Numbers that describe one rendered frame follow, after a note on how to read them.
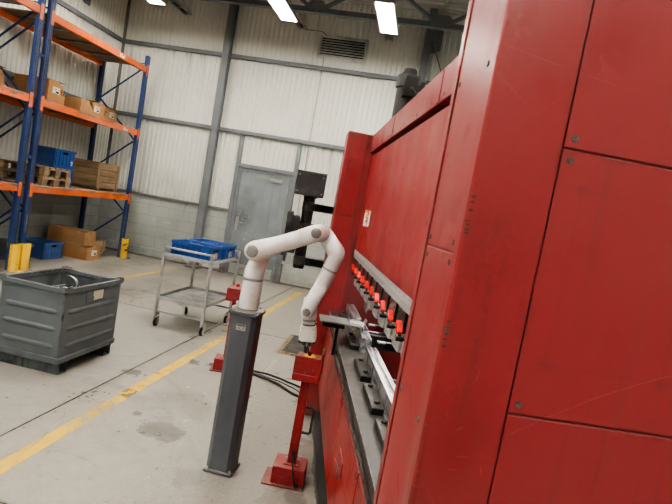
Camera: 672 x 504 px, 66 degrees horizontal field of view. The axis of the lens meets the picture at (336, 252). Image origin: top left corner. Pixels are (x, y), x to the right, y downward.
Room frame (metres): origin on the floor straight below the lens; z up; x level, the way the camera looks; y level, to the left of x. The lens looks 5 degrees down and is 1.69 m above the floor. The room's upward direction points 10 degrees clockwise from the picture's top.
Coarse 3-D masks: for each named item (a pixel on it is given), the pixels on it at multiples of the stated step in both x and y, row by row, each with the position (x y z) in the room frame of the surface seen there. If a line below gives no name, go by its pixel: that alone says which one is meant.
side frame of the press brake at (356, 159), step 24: (360, 144) 4.09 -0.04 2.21; (360, 168) 4.10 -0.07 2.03; (336, 192) 4.30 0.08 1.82; (360, 192) 4.10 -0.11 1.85; (336, 216) 4.08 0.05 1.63; (360, 216) 4.10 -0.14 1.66; (336, 288) 4.09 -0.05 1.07; (336, 312) 4.10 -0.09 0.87; (360, 312) 4.11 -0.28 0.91; (384, 360) 4.13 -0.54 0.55; (312, 384) 4.09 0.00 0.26
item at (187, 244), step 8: (176, 240) 6.02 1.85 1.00; (184, 240) 6.23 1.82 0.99; (192, 240) 6.24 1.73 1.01; (184, 248) 5.89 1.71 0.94; (192, 248) 5.88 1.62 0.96; (200, 248) 5.86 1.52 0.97; (208, 248) 5.84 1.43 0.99; (216, 248) 5.97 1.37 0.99; (192, 256) 5.87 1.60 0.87; (200, 256) 5.85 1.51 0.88; (208, 256) 5.85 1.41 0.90; (216, 256) 6.03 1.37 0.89
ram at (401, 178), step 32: (416, 128) 2.50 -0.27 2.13; (384, 160) 3.36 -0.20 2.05; (416, 160) 2.36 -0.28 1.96; (384, 192) 3.12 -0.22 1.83; (416, 192) 2.23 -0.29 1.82; (384, 224) 2.90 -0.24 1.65; (416, 224) 2.12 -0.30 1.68; (384, 256) 2.72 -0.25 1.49; (416, 256) 2.02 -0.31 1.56; (384, 288) 2.55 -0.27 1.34
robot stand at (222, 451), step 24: (240, 312) 2.98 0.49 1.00; (264, 312) 3.11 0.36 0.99; (240, 336) 2.99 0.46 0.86; (240, 360) 2.98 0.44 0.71; (240, 384) 2.98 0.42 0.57; (216, 408) 3.02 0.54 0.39; (240, 408) 3.00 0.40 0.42; (216, 432) 2.99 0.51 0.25; (240, 432) 3.05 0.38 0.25; (216, 456) 2.99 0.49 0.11
